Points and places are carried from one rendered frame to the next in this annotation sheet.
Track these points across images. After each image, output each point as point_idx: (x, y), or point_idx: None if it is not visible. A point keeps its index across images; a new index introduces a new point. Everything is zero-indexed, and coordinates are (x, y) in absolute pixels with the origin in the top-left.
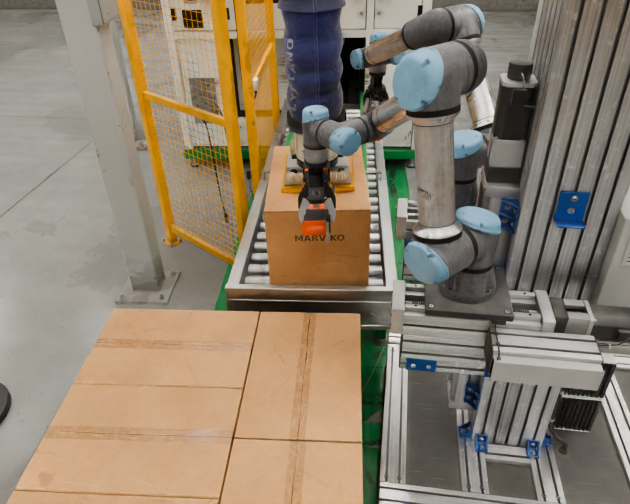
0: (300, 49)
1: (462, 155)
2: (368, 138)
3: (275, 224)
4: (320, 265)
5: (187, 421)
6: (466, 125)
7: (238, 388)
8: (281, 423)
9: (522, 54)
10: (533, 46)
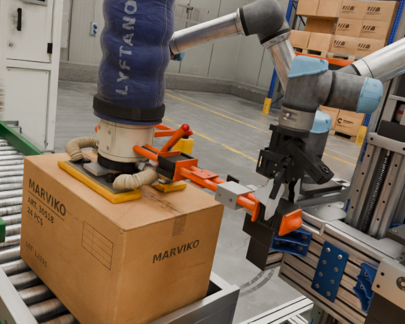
0: (148, 15)
1: (326, 129)
2: None
3: (135, 245)
4: (171, 287)
5: None
6: (63, 152)
7: None
8: None
9: (63, 104)
10: (400, 27)
